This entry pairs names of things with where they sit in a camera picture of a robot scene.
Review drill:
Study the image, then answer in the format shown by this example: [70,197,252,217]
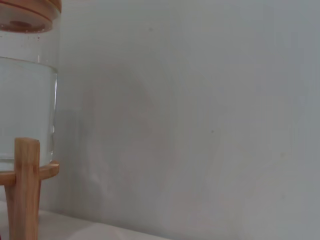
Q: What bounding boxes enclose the wooden dispenser stand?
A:
[0,137,60,240]

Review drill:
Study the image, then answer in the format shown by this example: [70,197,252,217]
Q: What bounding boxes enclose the wooden jar lid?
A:
[0,0,62,34]

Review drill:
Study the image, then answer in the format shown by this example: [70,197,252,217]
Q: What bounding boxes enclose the glass water dispenser jar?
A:
[0,0,62,173]

